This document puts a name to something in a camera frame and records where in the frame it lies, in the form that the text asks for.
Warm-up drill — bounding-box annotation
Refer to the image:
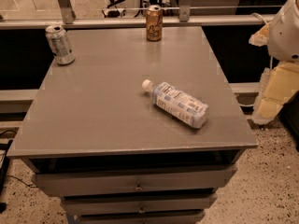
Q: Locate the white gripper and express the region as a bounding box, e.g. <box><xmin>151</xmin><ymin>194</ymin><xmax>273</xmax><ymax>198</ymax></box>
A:
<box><xmin>249</xmin><ymin>0</ymin><xmax>299</xmax><ymax>124</ymax></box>

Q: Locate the blue label plastic bottle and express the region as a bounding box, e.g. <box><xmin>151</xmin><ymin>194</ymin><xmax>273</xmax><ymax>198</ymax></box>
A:
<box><xmin>142</xmin><ymin>79</ymin><xmax>209</xmax><ymax>129</ymax></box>

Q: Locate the gold soda can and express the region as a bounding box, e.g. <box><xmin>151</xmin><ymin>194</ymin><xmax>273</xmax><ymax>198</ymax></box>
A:
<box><xmin>146</xmin><ymin>5</ymin><xmax>163</xmax><ymax>41</ymax></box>

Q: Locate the silver 7up can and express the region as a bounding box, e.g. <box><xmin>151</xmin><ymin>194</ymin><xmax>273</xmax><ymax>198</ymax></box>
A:
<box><xmin>46</xmin><ymin>25</ymin><xmax>75</xmax><ymax>65</ymax></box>

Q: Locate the grey drawer cabinet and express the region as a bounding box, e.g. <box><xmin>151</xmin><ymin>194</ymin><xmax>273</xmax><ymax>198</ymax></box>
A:
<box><xmin>8</xmin><ymin>27</ymin><xmax>256</xmax><ymax>224</ymax></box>

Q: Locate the white cable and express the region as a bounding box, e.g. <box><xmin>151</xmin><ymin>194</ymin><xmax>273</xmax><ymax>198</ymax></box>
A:
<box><xmin>239</xmin><ymin>12</ymin><xmax>275</xmax><ymax>108</ymax></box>

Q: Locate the black cable on floor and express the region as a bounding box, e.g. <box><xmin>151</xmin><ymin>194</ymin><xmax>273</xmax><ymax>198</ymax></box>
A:
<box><xmin>0</xmin><ymin>128</ymin><xmax>38</xmax><ymax>215</ymax></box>

